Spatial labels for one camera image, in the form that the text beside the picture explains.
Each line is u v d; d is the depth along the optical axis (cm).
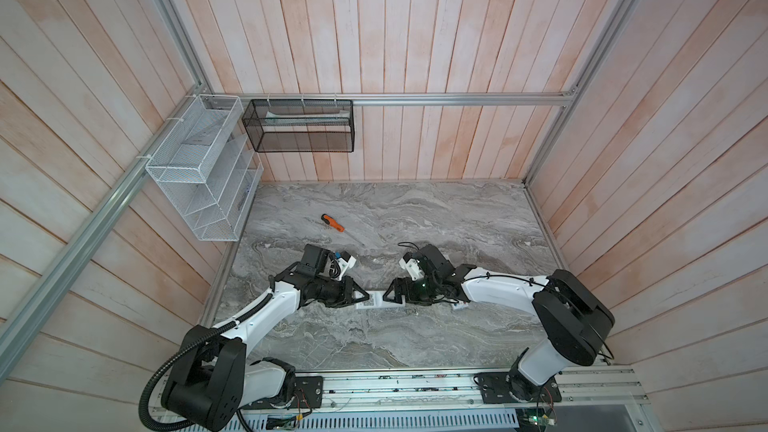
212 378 40
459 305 87
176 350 39
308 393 73
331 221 107
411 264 82
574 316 47
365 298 79
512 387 66
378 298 81
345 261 79
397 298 77
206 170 67
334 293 72
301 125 104
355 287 76
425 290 73
